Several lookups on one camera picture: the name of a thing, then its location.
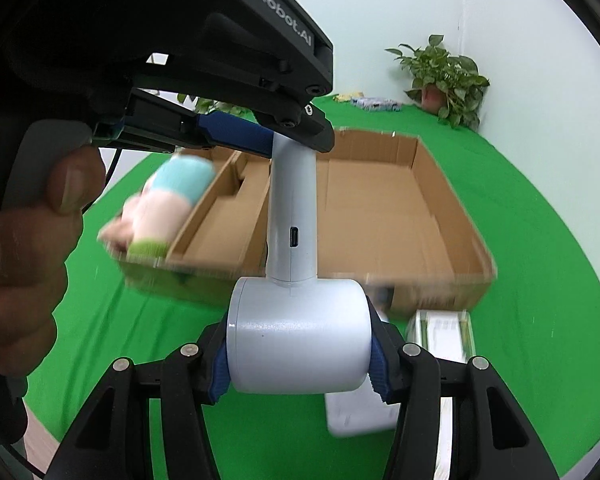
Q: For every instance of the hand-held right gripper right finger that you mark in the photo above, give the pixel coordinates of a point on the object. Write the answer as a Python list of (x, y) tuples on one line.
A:
[(380, 372)]

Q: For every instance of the potted plant in terracotta pot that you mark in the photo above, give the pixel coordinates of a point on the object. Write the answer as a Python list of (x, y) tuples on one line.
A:
[(445, 82)]

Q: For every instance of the large shallow cardboard box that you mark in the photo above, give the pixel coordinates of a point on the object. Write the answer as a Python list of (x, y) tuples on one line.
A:
[(380, 210)]

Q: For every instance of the pink and teal plush toy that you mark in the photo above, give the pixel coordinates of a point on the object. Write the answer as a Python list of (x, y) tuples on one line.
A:
[(170, 200)]

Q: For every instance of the yellow paper item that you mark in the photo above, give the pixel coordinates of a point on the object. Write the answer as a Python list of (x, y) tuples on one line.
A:
[(347, 97)]

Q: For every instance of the green and white medicine box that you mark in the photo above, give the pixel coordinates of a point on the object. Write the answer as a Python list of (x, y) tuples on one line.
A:
[(440, 335)]

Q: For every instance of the leafy green plant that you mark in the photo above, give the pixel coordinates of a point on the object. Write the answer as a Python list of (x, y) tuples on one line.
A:
[(207, 105)]

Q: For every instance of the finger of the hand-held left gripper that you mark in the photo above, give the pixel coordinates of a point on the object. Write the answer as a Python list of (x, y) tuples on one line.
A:
[(310, 127), (235, 135)]

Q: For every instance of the green tablecloth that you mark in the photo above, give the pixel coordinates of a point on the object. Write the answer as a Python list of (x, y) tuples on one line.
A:
[(530, 210)]

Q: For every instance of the white handheld device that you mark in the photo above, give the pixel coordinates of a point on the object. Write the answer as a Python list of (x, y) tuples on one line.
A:
[(300, 335)]

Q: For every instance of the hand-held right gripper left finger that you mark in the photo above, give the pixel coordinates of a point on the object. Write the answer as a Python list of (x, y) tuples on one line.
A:
[(220, 375)]

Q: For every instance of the person's left hand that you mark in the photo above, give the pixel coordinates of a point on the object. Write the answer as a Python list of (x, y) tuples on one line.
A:
[(25, 270)]

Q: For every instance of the white flat box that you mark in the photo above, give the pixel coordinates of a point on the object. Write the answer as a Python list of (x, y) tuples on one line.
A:
[(350, 417)]

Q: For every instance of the long brown cardboard box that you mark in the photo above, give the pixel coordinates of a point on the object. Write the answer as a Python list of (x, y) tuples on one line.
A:
[(215, 230)]

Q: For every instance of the clear plastic packet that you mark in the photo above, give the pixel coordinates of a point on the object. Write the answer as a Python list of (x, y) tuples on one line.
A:
[(377, 104)]

